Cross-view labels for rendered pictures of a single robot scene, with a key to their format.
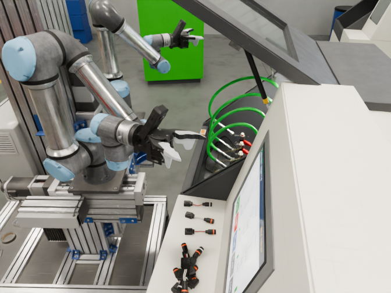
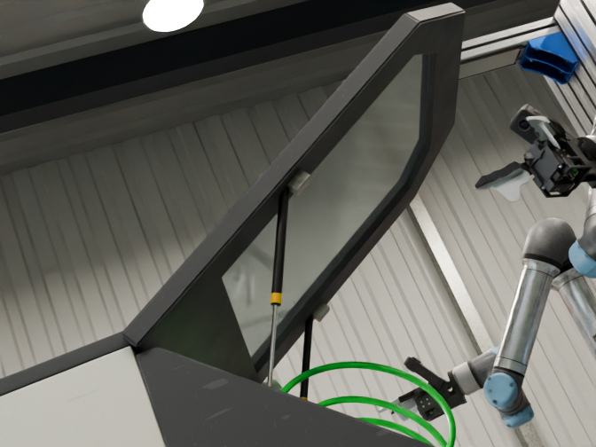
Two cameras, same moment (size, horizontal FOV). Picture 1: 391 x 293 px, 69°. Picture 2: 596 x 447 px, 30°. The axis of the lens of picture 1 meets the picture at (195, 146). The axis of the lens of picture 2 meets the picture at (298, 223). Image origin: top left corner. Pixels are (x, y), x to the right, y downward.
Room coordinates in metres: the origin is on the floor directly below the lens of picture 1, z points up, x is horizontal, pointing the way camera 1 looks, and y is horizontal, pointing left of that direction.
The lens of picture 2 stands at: (3.27, -0.78, 0.75)
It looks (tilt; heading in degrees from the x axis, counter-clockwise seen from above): 25 degrees up; 164
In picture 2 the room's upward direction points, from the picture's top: 24 degrees counter-clockwise
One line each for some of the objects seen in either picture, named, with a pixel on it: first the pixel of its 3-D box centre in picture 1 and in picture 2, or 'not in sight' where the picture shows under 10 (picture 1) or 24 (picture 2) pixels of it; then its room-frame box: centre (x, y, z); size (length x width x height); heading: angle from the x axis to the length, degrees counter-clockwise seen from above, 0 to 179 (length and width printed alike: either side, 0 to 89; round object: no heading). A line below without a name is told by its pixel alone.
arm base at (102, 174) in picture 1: (98, 165); not in sight; (1.01, 0.44, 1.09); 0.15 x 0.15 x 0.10
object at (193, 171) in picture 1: (196, 165); not in sight; (1.28, -0.01, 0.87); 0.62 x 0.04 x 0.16; 169
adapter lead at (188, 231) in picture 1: (200, 231); not in sight; (0.72, -0.02, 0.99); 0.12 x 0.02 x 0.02; 89
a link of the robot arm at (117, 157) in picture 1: (119, 150); (510, 401); (0.78, 0.26, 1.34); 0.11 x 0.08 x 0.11; 153
